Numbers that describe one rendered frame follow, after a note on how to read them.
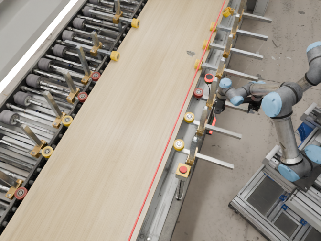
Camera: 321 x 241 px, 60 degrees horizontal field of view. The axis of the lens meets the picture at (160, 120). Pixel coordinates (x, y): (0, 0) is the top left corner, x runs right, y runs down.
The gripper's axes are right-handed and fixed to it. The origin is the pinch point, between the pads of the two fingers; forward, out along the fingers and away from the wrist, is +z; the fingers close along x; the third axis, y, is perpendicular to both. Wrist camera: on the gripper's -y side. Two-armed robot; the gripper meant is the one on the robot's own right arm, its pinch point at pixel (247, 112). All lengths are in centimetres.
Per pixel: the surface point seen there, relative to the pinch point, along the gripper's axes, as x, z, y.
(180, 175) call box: -83, -40, -30
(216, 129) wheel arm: -25.7, -3.2, -19.2
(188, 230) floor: -86, 82, -18
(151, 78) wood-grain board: 1, -10, -83
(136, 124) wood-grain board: -45, -10, -76
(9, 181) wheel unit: -116, -16, -137
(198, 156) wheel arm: -51, -1, -26
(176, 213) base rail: -92, 11, -29
